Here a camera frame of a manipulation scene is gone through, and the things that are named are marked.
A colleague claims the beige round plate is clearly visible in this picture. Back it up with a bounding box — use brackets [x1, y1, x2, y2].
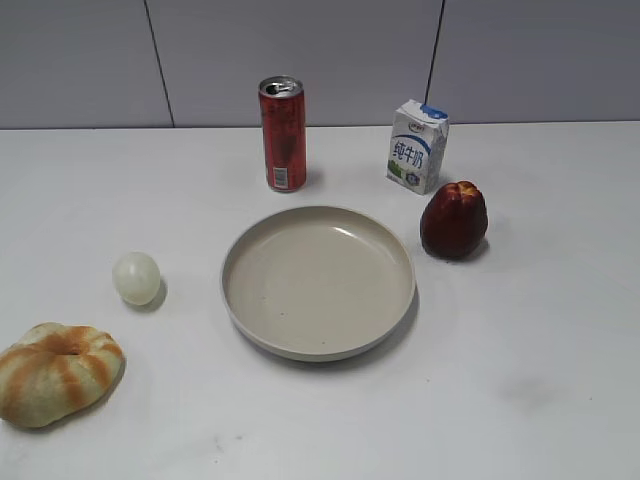
[220, 205, 419, 363]

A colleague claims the white milk carton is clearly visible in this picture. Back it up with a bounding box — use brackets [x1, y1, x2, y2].
[386, 100, 449, 195]

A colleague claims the red soda can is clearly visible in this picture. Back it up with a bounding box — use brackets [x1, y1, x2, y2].
[258, 75, 307, 192]

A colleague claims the white egg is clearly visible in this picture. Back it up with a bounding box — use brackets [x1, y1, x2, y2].
[112, 252, 161, 306]

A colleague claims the dark red apple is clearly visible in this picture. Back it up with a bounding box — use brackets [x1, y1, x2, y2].
[420, 180, 488, 259]

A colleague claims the striped round bread bun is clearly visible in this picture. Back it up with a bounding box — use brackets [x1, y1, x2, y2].
[1, 322, 125, 428]

